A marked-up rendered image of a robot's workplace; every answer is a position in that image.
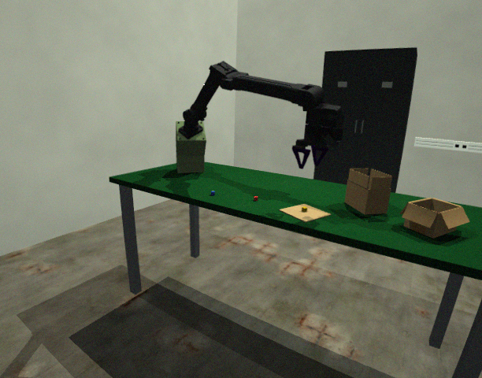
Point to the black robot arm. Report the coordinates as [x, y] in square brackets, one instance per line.
[328, 115]

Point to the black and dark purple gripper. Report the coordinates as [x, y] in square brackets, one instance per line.
[300, 147]

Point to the beige flat mat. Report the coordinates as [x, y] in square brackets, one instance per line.
[311, 214]

